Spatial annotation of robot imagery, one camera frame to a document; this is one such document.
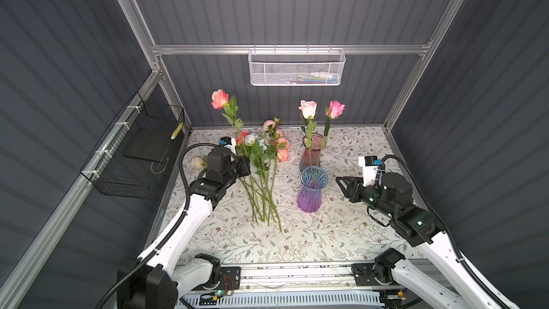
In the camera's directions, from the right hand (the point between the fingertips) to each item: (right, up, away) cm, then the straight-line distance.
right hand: (342, 180), depth 70 cm
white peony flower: (-31, +7, +32) cm, 45 cm away
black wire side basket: (-72, +6, +2) cm, 72 cm away
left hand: (-32, +7, +9) cm, 34 cm away
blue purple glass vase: (-8, -1, +10) cm, 13 cm away
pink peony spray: (-21, +10, +35) cm, 42 cm away
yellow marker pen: (-60, +17, +11) cm, 64 cm away
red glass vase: (-5, +6, +35) cm, 36 cm away
